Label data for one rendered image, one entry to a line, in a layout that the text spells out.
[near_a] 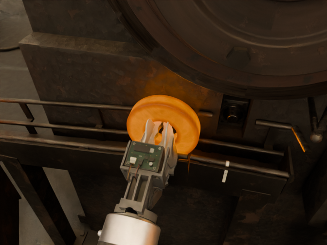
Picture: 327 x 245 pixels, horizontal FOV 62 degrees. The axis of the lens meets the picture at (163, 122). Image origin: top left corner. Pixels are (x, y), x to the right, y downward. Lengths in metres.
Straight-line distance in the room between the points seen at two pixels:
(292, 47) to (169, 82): 0.31
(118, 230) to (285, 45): 0.32
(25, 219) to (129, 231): 1.04
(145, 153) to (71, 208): 0.96
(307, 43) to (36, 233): 1.26
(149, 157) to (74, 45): 0.30
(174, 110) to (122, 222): 0.22
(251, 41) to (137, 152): 0.25
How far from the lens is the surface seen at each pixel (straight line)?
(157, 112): 0.52
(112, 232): 0.43
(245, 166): 0.57
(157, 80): 0.57
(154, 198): 0.49
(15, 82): 2.29
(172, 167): 0.50
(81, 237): 1.29
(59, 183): 1.48
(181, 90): 0.57
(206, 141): 0.61
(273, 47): 0.31
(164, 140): 0.53
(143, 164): 0.44
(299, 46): 0.31
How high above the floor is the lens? 1.14
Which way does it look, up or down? 43 degrees down
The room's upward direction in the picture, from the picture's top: straight up
